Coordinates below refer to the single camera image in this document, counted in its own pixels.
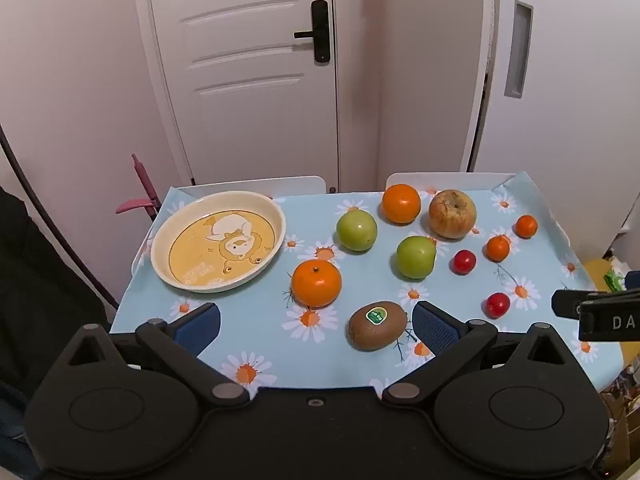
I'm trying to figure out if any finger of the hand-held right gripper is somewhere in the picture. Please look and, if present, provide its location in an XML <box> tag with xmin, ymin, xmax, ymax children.
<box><xmin>577</xmin><ymin>294</ymin><xmax>640</xmax><ymax>342</ymax></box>
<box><xmin>551</xmin><ymin>287</ymin><xmax>640</xmax><ymax>319</ymax></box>

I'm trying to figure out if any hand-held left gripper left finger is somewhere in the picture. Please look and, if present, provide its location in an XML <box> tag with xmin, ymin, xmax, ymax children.
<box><xmin>49</xmin><ymin>302</ymin><xmax>251</xmax><ymax>409</ymax></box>

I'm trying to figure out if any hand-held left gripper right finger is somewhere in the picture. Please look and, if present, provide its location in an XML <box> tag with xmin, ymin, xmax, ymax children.
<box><xmin>382</xmin><ymin>300</ymin><xmax>587</xmax><ymax>409</ymax></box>

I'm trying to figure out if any brown kiwi with green sticker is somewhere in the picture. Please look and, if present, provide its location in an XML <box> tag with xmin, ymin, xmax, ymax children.
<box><xmin>348</xmin><ymin>301</ymin><xmax>409</xmax><ymax>351</ymax></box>

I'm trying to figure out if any small red fruit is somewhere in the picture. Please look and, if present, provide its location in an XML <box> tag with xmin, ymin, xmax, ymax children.
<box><xmin>453</xmin><ymin>250</ymin><xmax>477</xmax><ymax>276</ymax></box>
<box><xmin>485</xmin><ymin>292</ymin><xmax>511</xmax><ymax>319</ymax></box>

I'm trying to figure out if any green apple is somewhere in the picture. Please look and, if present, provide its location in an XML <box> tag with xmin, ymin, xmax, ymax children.
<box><xmin>335</xmin><ymin>208</ymin><xmax>378</xmax><ymax>252</ymax></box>
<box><xmin>396</xmin><ymin>235</ymin><xmax>437</xmax><ymax>280</ymax></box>

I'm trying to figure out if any cream plate with cartoon print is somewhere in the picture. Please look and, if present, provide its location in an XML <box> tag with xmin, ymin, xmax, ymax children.
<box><xmin>150</xmin><ymin>190</ymin><xmax>287</xmax><ymax>294</ymax></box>

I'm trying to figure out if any large orange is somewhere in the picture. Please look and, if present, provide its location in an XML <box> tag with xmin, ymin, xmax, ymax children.
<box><xmin>291</xmin><ymin>259</ymin><xmax>343</xmax><ymax>309</ymax></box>
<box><xmin>382</xmin><ymin>184</ymin><xmax>422</xmax><ymax>225</ymax></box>

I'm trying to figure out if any yellow box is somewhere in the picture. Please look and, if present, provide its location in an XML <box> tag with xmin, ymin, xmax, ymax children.
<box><xmin>584</xmin><ymin>258</ymin><xmax>627</xmax><ymax>294</ymax></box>

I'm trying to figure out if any cardboard clutter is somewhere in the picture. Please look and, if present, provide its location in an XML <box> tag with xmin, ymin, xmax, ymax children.
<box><xmin>599</xmin><ymin>350</ymin><xmax>640</xmax><ymax>478</ymax></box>

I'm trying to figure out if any brownish wrinkled apple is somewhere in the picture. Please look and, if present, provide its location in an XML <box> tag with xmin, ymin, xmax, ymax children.
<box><xmin>428</xmin><ymin>189</ymin><xmax>478</xmax><ymax>239</ymax></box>

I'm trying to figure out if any light blue daisy tablecloth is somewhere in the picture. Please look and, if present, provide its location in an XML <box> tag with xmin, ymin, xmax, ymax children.
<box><xmin>109</xmin><ymin>171</ymin><xmax>626</xmax><ymax>401</ymax></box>

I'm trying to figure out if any dark cloth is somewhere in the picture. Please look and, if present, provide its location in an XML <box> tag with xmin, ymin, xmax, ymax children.
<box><xmin>0</xmin><ymin>186</ymin><xmax>112</xmax><ymax>480</ymax></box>

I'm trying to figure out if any black curved tube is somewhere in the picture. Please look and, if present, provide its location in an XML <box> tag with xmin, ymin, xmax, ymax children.
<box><xmin>0</xmin><ymin>124</ymin><xmax>119</xmax><ymax>312</ymax></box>

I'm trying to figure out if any white panelled door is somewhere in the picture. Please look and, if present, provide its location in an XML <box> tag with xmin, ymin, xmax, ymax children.
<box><xmin>131</xmin><ymin>0</ymin><xmax>342</xmax><ymax>192</ymax></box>

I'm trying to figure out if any pink mop handle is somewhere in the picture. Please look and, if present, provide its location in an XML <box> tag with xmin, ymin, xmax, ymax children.
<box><xmin>115</xmin><ymin>153</ymin><xmax>162</xmax><ymax>222</ymax></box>

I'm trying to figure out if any black door lock handle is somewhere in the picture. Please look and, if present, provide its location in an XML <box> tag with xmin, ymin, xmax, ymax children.
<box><xmin>294</xmin><ymin>0</ymin><xmax>331</xmax><ymax>64</ymax></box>

